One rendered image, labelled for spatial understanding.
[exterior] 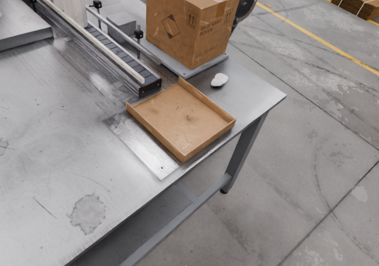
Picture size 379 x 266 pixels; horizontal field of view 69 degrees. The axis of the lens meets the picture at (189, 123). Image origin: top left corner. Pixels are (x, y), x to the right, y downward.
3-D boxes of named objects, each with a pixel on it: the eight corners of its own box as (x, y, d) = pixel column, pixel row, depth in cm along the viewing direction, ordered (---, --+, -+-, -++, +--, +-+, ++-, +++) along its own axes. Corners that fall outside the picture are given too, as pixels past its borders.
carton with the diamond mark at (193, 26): (145, 39, 130) (146, -22, 110) (180, 25, 143) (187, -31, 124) (191, 70, 118) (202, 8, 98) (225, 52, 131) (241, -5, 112)
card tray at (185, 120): (126, 110, 100) (125, 101, 97) (178, 83, 114) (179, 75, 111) (183, 163, 87) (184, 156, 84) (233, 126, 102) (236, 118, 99)
